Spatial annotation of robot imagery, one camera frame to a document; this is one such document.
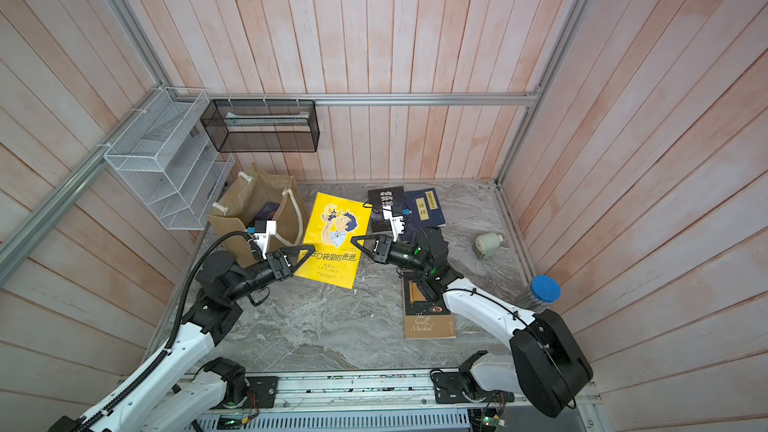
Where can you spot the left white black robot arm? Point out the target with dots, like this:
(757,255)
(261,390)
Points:
(144,402)

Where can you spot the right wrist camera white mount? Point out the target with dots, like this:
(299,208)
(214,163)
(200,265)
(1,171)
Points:
(397,220)

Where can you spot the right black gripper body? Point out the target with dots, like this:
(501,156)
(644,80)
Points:
(404,255)

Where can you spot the yellow cartoon book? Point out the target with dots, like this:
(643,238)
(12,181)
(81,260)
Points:
(332,224)

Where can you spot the brown gold cover book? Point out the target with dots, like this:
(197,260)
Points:
(424,319)

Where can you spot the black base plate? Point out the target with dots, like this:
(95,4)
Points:
(256,392)
(453,387)

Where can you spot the burlap canvas tote bag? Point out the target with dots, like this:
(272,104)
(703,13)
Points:
(257,195)

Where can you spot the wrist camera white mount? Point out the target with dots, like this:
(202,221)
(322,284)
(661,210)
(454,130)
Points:
(261,238)
(397,220)

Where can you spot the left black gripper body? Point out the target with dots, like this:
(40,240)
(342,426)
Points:
(277,267)

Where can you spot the navy book yellow label middle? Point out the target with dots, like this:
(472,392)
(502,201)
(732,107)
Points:
(414,235)

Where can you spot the white wire mesh shelf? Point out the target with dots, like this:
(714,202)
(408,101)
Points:
(169,162)

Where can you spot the black wolf title book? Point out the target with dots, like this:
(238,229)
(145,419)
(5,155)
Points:
(386,203)

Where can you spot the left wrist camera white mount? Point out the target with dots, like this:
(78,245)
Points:
(261,238)

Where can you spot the dark old man book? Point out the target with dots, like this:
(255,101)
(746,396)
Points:
(265,213)

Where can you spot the aluminium mounting rail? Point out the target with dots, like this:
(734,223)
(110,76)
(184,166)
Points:
(379,400)

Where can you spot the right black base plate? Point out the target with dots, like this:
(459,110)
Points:
(453,387)

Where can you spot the clear jar blue lid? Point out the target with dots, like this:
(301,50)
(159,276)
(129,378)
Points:
(540,294)

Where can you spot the navy book far right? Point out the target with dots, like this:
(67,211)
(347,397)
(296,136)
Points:
(425,208)

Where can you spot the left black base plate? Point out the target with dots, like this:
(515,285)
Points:
(256,392)

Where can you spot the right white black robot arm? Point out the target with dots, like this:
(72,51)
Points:
(545,363)

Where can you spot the black wire mesh basket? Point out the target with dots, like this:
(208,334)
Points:
(262,125)

